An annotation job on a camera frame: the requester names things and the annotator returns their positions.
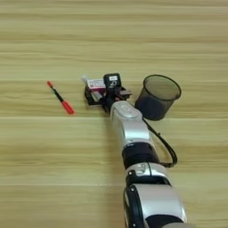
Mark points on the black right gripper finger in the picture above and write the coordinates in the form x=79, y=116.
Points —
x=126, y=93
x=90, y=98

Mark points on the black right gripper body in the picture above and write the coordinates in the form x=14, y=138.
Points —
x=111, y=95

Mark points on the small red white box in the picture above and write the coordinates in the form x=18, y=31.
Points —
x=96, y=83

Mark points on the red marker pen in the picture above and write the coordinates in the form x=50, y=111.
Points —
x=61, y=99

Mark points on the black mesh pen cup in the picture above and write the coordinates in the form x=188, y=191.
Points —
x=156, y=98

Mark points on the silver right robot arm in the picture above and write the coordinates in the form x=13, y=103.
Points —
x=139, y=148

